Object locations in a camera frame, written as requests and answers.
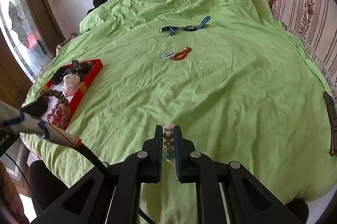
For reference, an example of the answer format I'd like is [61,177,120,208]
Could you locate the pink plaid scrunchie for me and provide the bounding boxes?
[47,101,66,124]

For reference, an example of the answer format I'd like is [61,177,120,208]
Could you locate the white dotted scrunchie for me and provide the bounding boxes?
[62,74,82,97]

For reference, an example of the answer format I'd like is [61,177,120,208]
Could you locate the leopard print scrunchie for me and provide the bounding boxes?
[39,89,71,124]

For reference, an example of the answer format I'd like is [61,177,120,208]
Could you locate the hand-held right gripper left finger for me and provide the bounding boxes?
[30,124,164,224]

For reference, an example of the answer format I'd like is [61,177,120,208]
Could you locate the grey mesh scrunchie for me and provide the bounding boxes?
[67,60,95,77]

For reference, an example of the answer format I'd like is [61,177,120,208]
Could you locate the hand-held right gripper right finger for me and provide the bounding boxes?
[172,125,303,224]

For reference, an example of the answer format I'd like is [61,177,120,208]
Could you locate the red gift box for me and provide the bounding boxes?
[38,58,104,132]

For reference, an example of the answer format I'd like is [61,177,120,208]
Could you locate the dark brown flat object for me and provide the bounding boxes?
[323,91,337,156]

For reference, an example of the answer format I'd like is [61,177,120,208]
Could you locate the striped floral sofa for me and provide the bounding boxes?
[269,0,337,98]

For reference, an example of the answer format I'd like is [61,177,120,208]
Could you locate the black cable with white sleeve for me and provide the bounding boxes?
[0,100,114,179]

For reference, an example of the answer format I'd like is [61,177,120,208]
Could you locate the pearl bracelet with green bead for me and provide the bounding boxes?
[163,122,176,166]

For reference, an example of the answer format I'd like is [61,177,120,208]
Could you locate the black rounded object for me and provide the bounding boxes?
[28,159,77,216]

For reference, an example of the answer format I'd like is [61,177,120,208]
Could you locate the blue striped wristwatch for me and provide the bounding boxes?
[159,16,211,36]

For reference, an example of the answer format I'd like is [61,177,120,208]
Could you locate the green bedsheet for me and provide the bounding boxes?
[20,0,336,224]

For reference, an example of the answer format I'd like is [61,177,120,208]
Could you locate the red bead bracelet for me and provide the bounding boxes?
[171,47,192,61]

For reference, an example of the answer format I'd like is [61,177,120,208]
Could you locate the person's left forearm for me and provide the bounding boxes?
[0,161,29,224]

